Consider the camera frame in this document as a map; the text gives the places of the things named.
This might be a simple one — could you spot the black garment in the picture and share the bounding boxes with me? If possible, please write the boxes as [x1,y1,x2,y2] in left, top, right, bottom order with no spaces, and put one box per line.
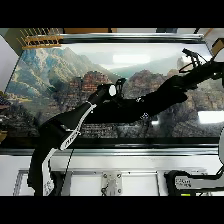
[83,75,189,125]

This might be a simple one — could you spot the brown wooden rack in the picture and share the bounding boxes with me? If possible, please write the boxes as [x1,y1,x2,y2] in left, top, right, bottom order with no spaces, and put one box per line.
[17,28,64,51]

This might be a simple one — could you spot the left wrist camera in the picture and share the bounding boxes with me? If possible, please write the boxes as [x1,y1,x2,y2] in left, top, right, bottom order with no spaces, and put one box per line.
[114,77,128,100]

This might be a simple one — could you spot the black cable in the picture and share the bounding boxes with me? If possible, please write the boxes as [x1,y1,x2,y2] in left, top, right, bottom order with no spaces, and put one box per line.
[61,148,76,192]

